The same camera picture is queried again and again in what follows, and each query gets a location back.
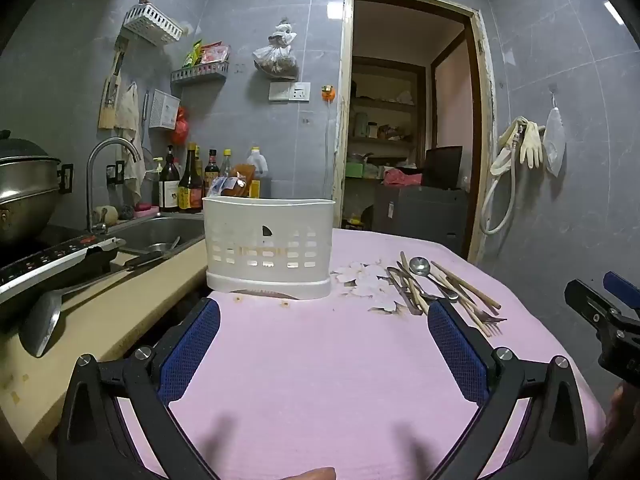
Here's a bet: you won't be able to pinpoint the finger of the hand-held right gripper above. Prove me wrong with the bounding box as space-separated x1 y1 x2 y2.
603 271 640 311
565 280 626 331

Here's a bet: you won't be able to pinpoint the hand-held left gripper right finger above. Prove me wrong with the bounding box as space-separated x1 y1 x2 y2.
427 297 591 480

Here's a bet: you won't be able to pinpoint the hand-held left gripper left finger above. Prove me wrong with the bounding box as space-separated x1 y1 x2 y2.
56 297 222 480

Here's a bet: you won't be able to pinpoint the white perforated utensil holder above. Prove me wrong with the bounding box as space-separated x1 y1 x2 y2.
202 197 337 301

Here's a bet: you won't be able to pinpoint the person's right hand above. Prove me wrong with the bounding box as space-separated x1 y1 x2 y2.
605 381 640 466

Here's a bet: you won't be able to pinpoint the person's left hand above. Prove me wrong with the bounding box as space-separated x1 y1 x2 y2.
287 466 337 480

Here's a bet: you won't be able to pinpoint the stainless steel sink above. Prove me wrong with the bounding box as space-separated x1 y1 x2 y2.
107 211 206 257

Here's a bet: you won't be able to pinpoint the pink flower print tablecloth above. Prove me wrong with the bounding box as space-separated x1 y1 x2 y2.
117 227 608 480

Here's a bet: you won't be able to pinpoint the grey cabinet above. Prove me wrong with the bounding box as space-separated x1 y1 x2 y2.
374 184 469 257

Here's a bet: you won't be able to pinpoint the dark bottle with white label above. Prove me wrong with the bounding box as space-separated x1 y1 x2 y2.
158 145 181 212

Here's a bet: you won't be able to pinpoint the dark soy sauce bottle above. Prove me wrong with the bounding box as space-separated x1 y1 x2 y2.
178 143 204 211

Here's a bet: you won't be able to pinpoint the translucent plastic bag on hook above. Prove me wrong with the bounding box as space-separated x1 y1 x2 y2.
542 94 567 178

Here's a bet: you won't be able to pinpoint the blue and white packet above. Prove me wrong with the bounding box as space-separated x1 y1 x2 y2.
207 176 236 198

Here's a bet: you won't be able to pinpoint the beige rubber gloves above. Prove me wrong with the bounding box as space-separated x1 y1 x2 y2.
500 115 546 169

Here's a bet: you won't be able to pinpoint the black induction cooker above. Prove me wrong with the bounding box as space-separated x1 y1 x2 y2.
0 236 127 306

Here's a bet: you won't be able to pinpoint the brown bread bag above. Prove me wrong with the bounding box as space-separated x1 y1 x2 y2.
223 162 257 198

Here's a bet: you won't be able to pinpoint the red cloth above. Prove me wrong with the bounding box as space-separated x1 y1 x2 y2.
382 167 424 187

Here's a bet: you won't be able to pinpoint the dark bottle with red cap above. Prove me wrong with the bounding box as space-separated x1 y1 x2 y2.
204 148 221 192

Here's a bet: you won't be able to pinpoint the black monitor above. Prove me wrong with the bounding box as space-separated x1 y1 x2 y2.
423 145 464 190

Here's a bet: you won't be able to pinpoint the chrome gooseneck faucet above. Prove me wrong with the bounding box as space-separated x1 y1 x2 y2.
86 137 144 234

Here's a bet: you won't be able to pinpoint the red plastic bag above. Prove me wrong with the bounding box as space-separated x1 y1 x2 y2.
170 106 191 146

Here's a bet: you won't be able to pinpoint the steel stockpot with lid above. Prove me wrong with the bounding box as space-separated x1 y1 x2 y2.
0 130 75 246

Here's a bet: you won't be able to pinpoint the hanging beige cloth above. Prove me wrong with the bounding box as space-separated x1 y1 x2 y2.
113 82 146 202

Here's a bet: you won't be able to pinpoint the wooden shelf unit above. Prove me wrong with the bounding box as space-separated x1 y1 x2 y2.
347 62 427 181

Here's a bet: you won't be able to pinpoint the wooden cutting board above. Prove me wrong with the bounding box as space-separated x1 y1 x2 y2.
97 36 127 131

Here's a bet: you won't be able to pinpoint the red packet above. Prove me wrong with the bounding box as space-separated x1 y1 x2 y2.
200 42 230 65

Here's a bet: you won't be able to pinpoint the hanging clear plastic bag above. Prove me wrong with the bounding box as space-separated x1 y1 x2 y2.
252 18 300 81

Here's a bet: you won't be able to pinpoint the white hose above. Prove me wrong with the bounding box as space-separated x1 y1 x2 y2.
480 117 527 235

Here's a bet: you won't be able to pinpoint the metal spatula with black handle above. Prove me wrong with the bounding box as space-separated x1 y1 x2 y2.
19 251 168 359

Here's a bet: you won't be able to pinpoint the white perforated wall box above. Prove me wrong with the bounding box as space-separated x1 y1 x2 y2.
148 88 181 130

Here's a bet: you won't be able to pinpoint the wooden door frame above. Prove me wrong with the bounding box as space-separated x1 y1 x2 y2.
332 0 497 266

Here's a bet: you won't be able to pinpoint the white wall socket panel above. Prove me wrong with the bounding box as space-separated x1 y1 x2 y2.
268 81 311 103

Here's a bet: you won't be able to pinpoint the grey wall shelf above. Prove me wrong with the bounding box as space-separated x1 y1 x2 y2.
170 61 230 84

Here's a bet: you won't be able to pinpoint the white wall basket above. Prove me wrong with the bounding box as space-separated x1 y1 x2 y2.
122 3 184 46

